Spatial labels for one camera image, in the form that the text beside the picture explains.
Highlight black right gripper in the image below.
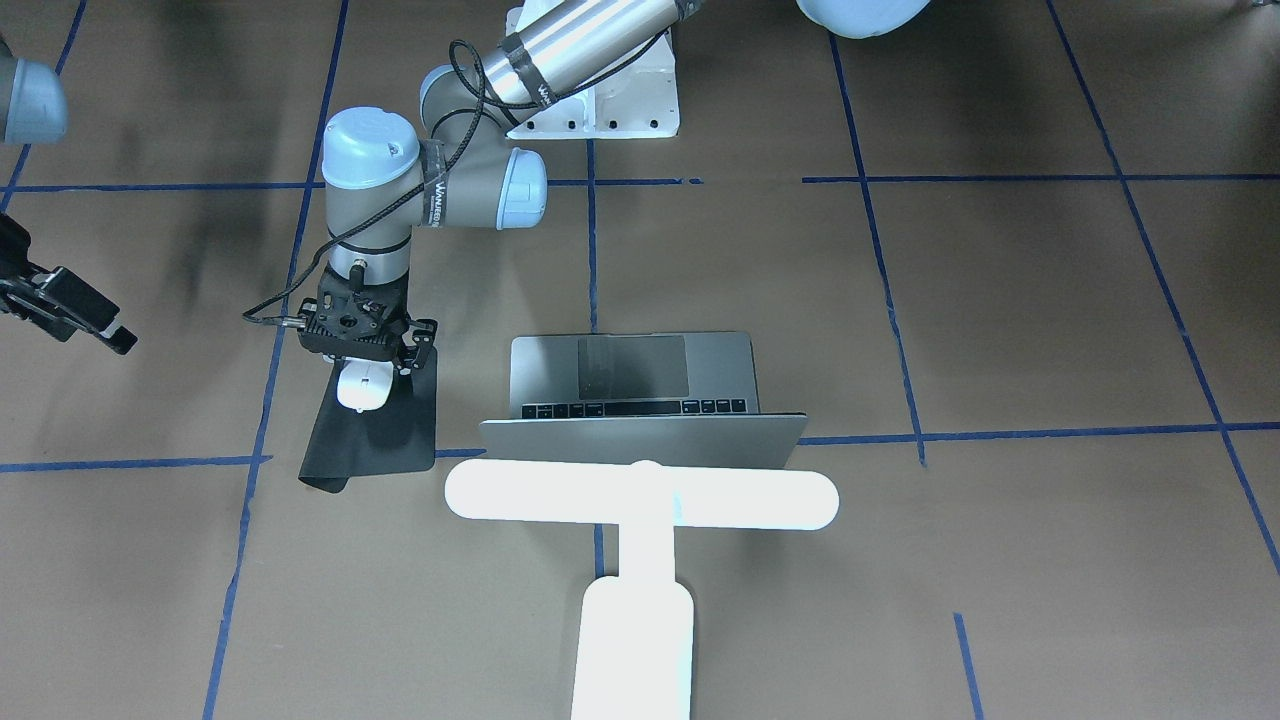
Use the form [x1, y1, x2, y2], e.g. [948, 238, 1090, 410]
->
[1, 215, 138, 355]

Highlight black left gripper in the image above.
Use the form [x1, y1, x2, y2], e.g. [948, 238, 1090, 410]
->
[297, 266, 439, 377]

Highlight white computer mouse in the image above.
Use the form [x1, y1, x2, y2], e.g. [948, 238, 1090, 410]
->
[335, 357, 397, 413]

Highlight black mouse pad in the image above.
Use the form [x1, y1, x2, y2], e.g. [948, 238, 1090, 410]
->
[298, 352, 438, 493]

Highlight grey laptop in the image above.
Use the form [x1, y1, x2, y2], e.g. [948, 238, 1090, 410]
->
[479, 331, 808, 469]

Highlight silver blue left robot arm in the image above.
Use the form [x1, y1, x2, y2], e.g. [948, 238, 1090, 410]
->
[279, 1, 701, 377]

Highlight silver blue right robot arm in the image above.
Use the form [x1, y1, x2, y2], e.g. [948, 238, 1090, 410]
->
[1, 42, 137, 355]

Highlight white desk lamp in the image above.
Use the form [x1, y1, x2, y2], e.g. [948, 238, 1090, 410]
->
[444, 457, 840, 719]

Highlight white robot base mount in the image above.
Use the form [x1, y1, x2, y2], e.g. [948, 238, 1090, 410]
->
[504, 1, 680, 141]

